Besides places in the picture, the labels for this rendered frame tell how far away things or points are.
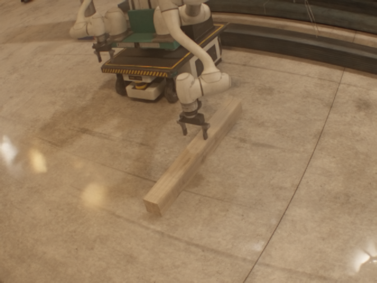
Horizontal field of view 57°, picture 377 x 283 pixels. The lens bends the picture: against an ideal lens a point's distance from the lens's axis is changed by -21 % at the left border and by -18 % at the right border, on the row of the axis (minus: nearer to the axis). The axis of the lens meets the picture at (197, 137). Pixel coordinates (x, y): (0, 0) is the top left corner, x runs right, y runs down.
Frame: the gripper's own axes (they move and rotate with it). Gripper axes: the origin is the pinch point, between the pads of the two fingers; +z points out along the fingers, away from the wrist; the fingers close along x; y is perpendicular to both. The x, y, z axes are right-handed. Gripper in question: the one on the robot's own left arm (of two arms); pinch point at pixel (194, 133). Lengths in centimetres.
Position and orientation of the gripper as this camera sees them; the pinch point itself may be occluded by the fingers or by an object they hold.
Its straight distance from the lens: 239.8
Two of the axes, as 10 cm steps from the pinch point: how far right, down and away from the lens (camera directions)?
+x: 8.6, 1.8, -4.8
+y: -4.9, 5.8, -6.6
